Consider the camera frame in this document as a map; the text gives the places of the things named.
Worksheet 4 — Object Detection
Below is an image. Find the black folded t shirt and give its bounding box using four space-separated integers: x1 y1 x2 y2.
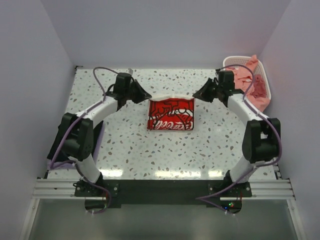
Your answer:
46 123 103 162

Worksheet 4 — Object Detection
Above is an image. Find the salmon pink t shirt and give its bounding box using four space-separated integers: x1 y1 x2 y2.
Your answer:
225 55 271 112

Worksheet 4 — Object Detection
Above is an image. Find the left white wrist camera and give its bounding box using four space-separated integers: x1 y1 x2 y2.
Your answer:
128 68 134 75

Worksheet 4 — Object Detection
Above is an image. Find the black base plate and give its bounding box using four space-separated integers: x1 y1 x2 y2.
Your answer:
73 179 253 213

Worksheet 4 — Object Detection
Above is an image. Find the white t shirt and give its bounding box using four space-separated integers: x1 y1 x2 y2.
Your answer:
146 94 195 131

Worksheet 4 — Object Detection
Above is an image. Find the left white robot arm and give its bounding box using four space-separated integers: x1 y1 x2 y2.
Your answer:
48 72 152 184

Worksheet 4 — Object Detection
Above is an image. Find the lavender folded t shirt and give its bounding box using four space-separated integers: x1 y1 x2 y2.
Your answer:
47 121 105 171

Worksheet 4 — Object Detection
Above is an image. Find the dark pink t shirt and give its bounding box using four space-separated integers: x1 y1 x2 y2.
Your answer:
251 74 267 98

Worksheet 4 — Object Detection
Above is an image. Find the white plastic laundry basket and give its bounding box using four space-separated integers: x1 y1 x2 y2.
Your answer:
222 55 272 100

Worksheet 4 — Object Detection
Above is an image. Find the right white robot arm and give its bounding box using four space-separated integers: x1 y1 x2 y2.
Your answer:
193 68 282 185

